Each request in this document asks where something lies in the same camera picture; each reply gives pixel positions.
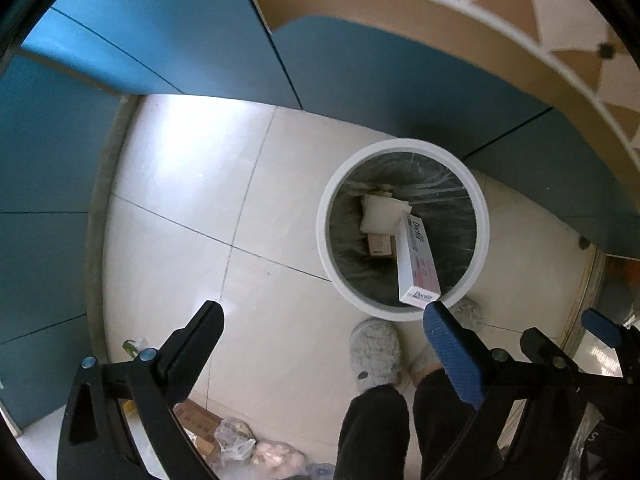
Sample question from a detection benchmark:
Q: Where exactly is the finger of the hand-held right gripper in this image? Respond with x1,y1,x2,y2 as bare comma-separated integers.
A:
581,308,640,386
520,327,583,376

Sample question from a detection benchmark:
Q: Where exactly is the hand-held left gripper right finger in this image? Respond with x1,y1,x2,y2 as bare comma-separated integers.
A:
422,301,588,480

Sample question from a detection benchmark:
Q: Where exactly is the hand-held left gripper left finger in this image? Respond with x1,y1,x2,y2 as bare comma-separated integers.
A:
56,300,225,480

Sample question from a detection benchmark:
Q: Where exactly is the long white carton box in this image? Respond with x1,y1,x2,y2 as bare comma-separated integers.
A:
397,211,442,309

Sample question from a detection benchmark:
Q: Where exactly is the white round trash bin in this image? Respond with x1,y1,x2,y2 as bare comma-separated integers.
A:
316,137,492,322

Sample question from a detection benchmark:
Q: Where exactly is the metal door threshold track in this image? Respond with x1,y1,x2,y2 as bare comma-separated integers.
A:
562,245,607,356

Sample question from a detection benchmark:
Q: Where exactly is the frosted glass sliding door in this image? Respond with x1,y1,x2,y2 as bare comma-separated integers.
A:
602,255,640,331

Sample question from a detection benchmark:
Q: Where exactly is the grey fluffy slipper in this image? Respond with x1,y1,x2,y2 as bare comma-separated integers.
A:
350,317,403,396
407,296,486,378

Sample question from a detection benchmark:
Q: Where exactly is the person's right leg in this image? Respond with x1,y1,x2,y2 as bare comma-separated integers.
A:
412,367,501,480

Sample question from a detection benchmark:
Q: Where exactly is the person's leg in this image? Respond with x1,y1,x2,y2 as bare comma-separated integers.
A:
336,385,408,480
412,367,501,480

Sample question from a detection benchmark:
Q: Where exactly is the flat cardboard box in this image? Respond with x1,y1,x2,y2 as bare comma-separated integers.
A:
172,400,223,456

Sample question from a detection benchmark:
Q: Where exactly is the clear crumpled plastic bag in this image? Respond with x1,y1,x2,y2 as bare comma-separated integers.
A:
215,417,256,463

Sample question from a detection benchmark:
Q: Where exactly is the person's left leg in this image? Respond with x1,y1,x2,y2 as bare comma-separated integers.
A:
336,385,408,480

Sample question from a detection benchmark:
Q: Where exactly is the small brown cardboard box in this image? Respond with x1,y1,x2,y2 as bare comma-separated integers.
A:
367,232,398,259

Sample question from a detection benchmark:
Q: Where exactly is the black plastic bin liner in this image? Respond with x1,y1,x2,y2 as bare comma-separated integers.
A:
327,152,478,308

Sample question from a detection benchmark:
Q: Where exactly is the bag of pale pink pieces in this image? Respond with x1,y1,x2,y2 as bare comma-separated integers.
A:
250,440,306,480

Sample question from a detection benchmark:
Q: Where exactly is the white paper envelope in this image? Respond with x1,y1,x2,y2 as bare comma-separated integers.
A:
361,194,413,236

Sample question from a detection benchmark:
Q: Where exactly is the blue tall cabinet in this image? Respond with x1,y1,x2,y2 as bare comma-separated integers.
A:
0,55,126,433

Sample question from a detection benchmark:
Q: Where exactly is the blue base cabinet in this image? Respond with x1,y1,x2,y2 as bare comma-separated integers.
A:
20,0,640,256

